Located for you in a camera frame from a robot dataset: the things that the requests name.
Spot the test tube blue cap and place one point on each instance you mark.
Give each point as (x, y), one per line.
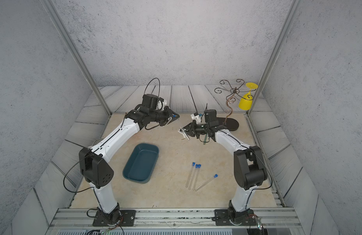
(196, 177)
(206, 182)
(180, 126)
(190, 175)

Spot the yellow plastic goblet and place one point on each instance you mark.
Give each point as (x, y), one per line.
(247, 99)

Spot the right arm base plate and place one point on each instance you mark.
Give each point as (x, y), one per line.
(225, 217)

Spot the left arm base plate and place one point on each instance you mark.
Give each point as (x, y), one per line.
(122, 218)

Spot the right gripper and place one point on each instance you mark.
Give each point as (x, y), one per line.
(193, 127)

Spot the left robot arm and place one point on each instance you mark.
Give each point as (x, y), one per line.
(94, 161)

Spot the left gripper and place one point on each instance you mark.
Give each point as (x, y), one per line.
(168, 114)

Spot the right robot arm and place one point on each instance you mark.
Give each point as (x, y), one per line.
(249, 169)

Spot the black metal cup stand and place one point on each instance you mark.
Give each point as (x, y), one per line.
(233, 92)

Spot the teal plastic tray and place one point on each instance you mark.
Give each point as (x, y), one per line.
(141, 163)

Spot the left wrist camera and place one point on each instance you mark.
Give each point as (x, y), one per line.
(153, 102)

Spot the aluminium front rail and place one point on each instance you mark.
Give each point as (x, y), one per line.
(192, 221)

